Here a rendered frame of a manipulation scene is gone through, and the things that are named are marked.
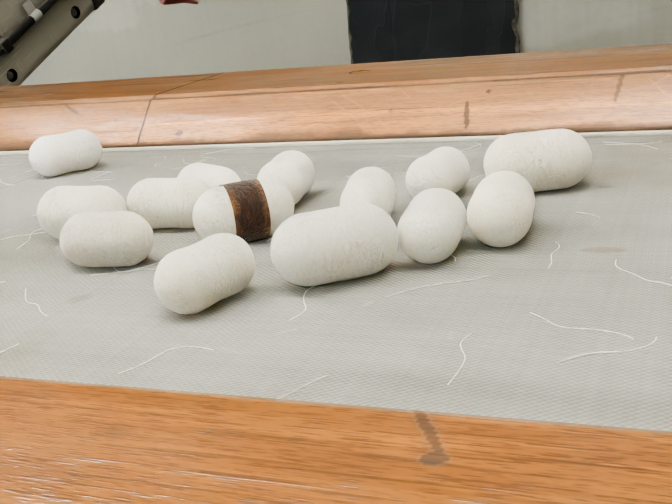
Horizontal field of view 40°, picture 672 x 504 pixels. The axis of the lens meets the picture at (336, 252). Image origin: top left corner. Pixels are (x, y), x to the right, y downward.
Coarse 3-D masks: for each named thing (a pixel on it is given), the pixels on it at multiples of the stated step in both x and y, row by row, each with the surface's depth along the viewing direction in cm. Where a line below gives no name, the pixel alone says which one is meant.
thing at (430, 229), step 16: (432, 192) 27; (448, 192) 28; (416, 208) 26; (432, 208) 26; (448, 208) 26; (464, 208) 28; (400, 224) 26; (416, 224) 26; (432, 224) 26; (448, 224) 26; (464, 224) 27; (400, 240) 26; (416, 240) 26; (432, 240) 26; (448, 240) 26; (416, 256) 26; (432, 256) 26; (448, 256) 27
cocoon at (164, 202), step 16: (144, 192) 33; (160, 192) 33; (176, 192) 32; (192, 192) 32; (128, 208) 33; (144, 208) 33; (160, 208) 33; (176, 208) 32; (192, 208) 32; (160, 224) 33; (176, 224) 33; (192, 224) 33
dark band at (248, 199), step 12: (252, 180) 31; (228, 192) 30; (240, 192) 30; (252, 192) 30; (264, 192) 30; (240, 204) 30; (252, 204) 30; (264, 204) 30; (240, 216) 30; (252, 216) 30; (264, 216) 30; (240, 228) 30; (252, 228) 30; (264, 228) 30; (252, 240) 31
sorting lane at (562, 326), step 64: (0, 192) 43; (128, 192) 40; (320, 192) 36; (576, 192) 32; (640, 192) 32; (0, 256) 33; (64, 256) 32; (256, 256) 29; (512, 256) 27; (576, 256) 26; (640, 256) 26; (0, 320) 26; (64, 320) 26; (128, 320) 25; (192, 320) 25; (256, 320) 24; (320, 320) 24; (384, 320) 23; (448, 320) 23; (512, 320) 22; (576, 320) 22; (640, 320) 22; (128, 384) 21; (192, 384) 21; (256, 384) 20; (320, 384) 20; (384, 384) 20; (448, 384) 19; (512, 384) 19; (576, 384) 19; (640, 384) 19
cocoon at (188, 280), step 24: (216, 240) 25; (240, 240) 26; (168, 264) 24; (192, 264) 24; (216, 264) 25; (240, 264) 25; (168, 288) 24; (192, 288) 24; (216, 288) 25; (240, 288) 26; (192, 312) 25
